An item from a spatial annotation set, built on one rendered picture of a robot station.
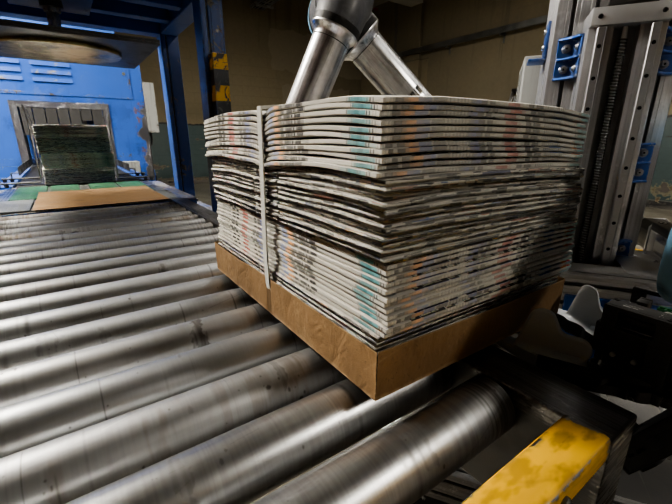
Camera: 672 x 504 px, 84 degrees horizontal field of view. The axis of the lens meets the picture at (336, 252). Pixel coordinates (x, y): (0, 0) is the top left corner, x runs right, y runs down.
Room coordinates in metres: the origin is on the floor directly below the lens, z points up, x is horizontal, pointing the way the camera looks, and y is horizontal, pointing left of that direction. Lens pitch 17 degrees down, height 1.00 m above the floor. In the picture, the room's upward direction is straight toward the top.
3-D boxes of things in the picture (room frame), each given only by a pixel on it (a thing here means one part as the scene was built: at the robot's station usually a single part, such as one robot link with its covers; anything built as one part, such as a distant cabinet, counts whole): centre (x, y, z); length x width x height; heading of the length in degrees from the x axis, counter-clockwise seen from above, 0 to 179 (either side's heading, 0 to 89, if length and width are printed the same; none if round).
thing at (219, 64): (1.42, 0.40, 1.05); 0.05 x 0.05 x 0.45; 35
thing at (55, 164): (1.93, 1.30, 0.93); 0.38 x 0.30 x 0.26; 35
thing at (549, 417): (0.77, 0.17, 0.74); 1.34 x 0.05 x 0.12; 35
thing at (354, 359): (0.39, -0.10, 0.83); 0.29 x 0.16 x 0.04; 125
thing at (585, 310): (0.39, -0.28, 0.82); 0.09 x 0.03 x 0.06; 9
